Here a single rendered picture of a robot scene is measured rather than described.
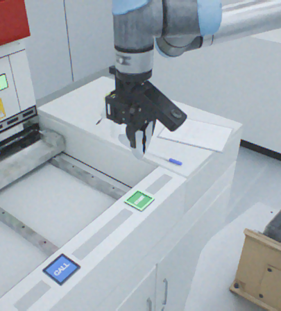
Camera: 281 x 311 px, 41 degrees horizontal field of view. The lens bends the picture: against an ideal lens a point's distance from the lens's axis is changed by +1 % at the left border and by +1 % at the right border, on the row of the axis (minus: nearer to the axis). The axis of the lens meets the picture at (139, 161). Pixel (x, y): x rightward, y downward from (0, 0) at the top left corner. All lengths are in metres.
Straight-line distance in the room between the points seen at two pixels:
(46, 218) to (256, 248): 0.59
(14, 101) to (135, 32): 0.70
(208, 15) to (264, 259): 0.50
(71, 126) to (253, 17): 0.67
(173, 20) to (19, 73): 0.71
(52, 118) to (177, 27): 0.73
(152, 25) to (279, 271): 0.54
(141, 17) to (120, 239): 0.46
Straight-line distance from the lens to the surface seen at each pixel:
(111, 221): 0.89
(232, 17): 0.86
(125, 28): 0.69
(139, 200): 0.93
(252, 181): 2.60
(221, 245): 1.04
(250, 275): 0.90
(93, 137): 1.19
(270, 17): 0.89
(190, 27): 0.70
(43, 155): 1.26
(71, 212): 1.12
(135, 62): 0.70
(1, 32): 1.16
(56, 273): 0.80
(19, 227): 1.07
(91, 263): 0.81
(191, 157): 1.08
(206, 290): 0.95
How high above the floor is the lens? 1.60
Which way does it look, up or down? 37 degrees down
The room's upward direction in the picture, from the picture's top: straight up
